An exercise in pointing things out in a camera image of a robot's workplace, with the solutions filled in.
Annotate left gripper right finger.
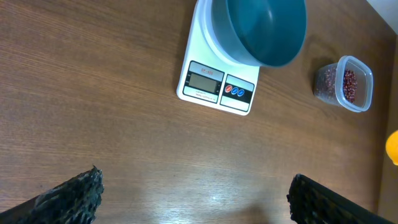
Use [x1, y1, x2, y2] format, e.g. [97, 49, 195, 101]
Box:
[287, 174, 392, 224]

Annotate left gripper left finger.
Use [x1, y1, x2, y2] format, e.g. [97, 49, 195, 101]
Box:
[1, 166, 104, 224]

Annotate yellow plastic measuring scoop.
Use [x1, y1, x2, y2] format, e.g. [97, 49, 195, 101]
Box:
[386, 131, 398, 166]

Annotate white digital kitchen scale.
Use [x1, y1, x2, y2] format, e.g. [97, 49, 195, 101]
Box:
[177, 0, 259, 116]

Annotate teal plastic bowl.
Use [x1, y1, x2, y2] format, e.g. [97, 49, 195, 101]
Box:
[211, 0, 307, 67]

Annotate clear plastic container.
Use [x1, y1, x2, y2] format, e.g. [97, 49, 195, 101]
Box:
[313, 55, 374, 113]

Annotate red beans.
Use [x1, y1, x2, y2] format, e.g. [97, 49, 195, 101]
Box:
[325, 68, 358, 103]

